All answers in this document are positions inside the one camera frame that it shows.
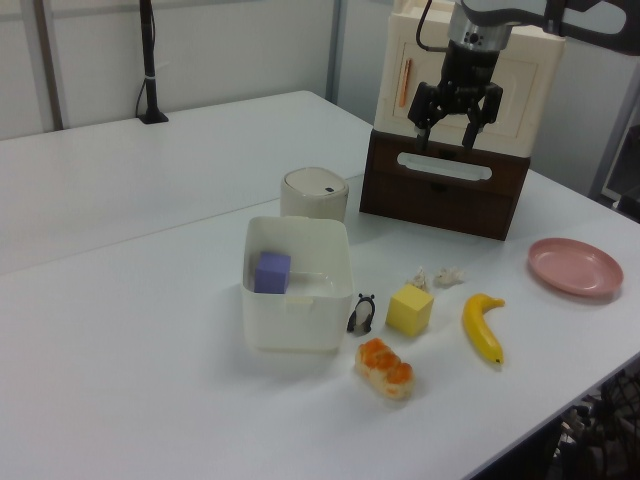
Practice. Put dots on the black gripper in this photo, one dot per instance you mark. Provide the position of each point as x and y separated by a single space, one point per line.
467 80

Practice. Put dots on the white plastic box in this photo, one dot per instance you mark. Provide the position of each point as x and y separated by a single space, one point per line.
295 325

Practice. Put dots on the cream plastic cabinet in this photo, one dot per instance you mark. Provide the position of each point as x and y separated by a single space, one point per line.
520 100

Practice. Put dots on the brown wooden drawer cabinet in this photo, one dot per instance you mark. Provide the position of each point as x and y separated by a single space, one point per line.
440 210

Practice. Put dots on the cream small lidded bin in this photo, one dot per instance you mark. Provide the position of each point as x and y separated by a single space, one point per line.
314 192

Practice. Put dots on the small crumpled beige piece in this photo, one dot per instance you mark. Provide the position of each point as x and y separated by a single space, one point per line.
421 279
447 277

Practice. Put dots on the pink plate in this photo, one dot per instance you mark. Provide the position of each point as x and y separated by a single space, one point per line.
575 267

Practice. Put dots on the yellow cube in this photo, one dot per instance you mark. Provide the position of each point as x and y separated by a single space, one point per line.
407 312

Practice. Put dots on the yellow toy banana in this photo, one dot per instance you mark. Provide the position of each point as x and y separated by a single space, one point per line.
479 327

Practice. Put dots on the panda figurine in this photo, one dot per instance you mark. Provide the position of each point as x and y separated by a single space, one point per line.
361 315

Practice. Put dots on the purple cube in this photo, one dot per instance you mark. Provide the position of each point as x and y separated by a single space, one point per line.
272 272

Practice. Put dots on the toy bread with orange glaze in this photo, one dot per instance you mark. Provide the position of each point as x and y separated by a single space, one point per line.
382 370

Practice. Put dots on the black pole stand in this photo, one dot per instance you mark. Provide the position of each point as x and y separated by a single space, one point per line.
149 75

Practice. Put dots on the black netted chair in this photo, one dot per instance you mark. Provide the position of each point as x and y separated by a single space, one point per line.
605 425

